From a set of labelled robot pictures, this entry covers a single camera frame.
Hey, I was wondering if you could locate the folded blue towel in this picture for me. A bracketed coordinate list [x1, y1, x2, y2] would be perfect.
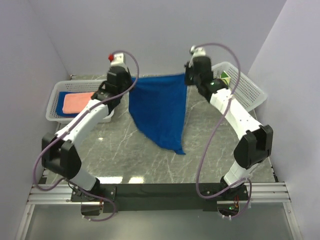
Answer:
[55, 91, 78, 118]

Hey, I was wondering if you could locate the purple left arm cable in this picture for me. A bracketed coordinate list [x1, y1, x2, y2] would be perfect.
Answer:
[32, 50, 140, 223]

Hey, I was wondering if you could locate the white plastic basket left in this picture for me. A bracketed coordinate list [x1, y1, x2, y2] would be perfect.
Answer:
[45, 79, 104, 124]

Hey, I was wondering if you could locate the pink panda towel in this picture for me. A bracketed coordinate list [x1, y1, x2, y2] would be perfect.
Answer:
[62, 92, 94, 114]

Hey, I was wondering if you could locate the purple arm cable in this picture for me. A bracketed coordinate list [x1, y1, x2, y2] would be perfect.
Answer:
[32, 50, 140, 223]
[195, 42, 253, 219]

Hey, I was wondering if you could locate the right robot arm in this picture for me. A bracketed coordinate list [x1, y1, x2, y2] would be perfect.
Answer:
[185, 55, 273, 200]

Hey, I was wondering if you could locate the white plastic basket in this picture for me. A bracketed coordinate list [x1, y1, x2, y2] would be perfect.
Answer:
[211, 61, 268, 112]
[45, 79, 104, 124]

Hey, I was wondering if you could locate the green white towel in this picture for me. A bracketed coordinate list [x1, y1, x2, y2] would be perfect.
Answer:
[219, 71, 231, 87]

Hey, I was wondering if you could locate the black base bar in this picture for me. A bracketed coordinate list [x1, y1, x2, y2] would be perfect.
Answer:
[70, 182, 248, 213]

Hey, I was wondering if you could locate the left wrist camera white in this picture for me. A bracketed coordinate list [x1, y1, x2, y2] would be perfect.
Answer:
[108, 52, 127, 68]

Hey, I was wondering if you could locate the white plastic basket right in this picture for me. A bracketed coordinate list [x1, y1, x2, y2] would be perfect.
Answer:
[211, 61, 268, 112]

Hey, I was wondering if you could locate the blue towel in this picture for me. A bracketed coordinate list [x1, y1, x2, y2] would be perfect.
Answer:
[55, 91, 78, 118]
[128, 73, 187, 155]

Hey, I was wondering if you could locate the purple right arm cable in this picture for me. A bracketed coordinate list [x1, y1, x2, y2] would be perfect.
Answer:
[195, 42, 253, 219]

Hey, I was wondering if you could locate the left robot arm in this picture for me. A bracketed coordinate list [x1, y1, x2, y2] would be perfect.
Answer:
[41, 64, 133, 201]

